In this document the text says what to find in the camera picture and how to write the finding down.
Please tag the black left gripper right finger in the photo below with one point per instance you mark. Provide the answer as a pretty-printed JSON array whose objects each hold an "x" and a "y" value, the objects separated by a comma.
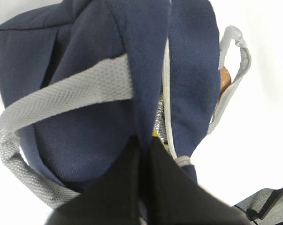
[{"x": 174, "y": 199}]

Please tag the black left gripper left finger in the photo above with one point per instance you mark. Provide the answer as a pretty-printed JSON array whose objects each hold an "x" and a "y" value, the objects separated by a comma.
[{"x": 112, "y": 200}]

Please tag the navy blue lunch bag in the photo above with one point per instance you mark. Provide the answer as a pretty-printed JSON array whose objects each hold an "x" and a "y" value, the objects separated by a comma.
[{"x": 79, "y": 78}]

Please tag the brown bread roll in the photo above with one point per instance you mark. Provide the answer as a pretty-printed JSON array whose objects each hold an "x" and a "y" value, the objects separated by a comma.
[{"x": 225, "y": 80}]

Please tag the yellow banana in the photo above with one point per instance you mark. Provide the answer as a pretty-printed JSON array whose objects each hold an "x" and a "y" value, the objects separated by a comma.
[{"x": 165, "y": 144}]

